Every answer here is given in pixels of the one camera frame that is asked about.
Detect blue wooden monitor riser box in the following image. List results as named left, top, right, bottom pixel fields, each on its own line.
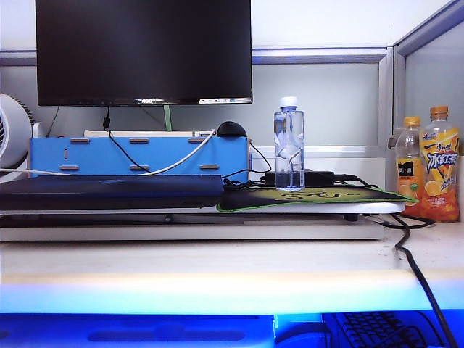
left=28, top=136, right=252, bottom=182

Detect grey cubicle partition panel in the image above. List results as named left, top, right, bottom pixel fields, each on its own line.
left=0, top=46, right=394, bottom=168
left=392, top=0, right=464, bottom=153

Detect white desktop riser board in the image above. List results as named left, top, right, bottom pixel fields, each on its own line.
left=0, top=201, right=405, bottom=242

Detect thick black power cable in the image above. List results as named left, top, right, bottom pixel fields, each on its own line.
left=379, top=212, right=460, bottom=348

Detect black keyboard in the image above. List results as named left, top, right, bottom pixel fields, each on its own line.
left=326, top=311, right=447, bottom=348

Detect black computer mouse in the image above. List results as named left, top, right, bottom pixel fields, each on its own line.
left=216, top=121, right=249, bottom=138

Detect small orange juice bottle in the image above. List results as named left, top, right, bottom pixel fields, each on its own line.
left=394, top=115, right=423, bottom=207

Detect black closed laptop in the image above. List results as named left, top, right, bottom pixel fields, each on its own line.
left=0, top=174, right=225, bottom=212

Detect white desk fan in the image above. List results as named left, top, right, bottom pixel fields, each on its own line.
left=0, top=93, right=34, bottom=182

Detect black power adapter brick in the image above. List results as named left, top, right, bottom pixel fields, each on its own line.
left=263, top=170, right=336, bottom=187

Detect large orange iced tea bottle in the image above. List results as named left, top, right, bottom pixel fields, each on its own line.
left=413, top=105, right=461, bottom=223

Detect clear mineral water bottle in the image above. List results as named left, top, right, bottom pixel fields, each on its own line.
left=273, top=96, right=305, bottom=192

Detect thin black monitor cable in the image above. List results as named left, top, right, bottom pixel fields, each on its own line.
left=102, top=105, right=152, bottom=173

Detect black computer monitor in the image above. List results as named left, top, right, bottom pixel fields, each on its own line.
left=35, top=0, right=254, bottom=107

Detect thin black adapter cable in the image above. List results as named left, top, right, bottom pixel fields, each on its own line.
left=222, top=143, right=273, bottom=189

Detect white monitor stand base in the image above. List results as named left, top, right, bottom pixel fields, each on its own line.
left=83, top=128, right=218, bottom=139

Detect white cable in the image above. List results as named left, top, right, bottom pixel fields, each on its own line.
left=0, top=129, right=217, bottom=177

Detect black green-edged mouse pad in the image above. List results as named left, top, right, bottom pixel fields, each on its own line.
left=216, top=185, right=420, bottom=213

